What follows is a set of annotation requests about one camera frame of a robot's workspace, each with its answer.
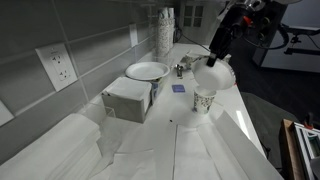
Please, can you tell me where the clear acrylic holder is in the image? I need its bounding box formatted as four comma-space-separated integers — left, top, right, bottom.
78, 101, 117, 126

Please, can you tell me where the small patterned paper cup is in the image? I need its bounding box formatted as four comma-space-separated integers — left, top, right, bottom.
193, 85, 218, 115

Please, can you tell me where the large white paper sheet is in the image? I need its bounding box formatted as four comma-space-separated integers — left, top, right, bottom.
196, 109, 284, 180

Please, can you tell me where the red handled clamp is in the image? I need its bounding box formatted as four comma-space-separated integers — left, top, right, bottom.
303, 112, 316, 131

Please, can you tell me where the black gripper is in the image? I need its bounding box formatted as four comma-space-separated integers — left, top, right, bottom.
206, 4, 248, 68

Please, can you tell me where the white paper plate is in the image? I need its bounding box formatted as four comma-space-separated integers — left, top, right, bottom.
124, 61, 171, 82

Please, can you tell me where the white folded paper towel stack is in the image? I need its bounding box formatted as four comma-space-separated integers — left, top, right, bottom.
0, 113, 103, 180

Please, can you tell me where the white cardboard box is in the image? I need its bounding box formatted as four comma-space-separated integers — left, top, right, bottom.
101, 76, 153, 124

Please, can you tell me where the white wall power outlet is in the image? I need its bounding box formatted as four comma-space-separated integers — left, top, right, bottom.
34, 42, 79, 93

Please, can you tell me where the wooden board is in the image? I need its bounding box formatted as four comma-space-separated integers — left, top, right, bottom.
279, 118, 306, 180

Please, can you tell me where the clear tea bag container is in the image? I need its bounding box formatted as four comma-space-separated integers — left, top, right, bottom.
149, 78, 165, 105

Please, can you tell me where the black tripod stand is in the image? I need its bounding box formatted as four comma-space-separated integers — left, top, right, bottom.
283, 24, 320, 56

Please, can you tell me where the tall paper cup stack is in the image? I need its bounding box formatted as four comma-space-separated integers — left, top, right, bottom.
156, 7, 172, 58
167, 7, 177, 51

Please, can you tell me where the white framed panel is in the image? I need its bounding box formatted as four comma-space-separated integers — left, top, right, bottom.
293, 121, 320, 180

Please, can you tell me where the white paper napkin sheet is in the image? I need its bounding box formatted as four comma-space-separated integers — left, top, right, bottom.
173, 123, 223, 180

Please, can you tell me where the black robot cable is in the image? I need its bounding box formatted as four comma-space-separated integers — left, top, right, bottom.
242, 19, 292, 52

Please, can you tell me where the blue tea bag packet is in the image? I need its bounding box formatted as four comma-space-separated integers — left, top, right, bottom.
171, 84, 186, 94

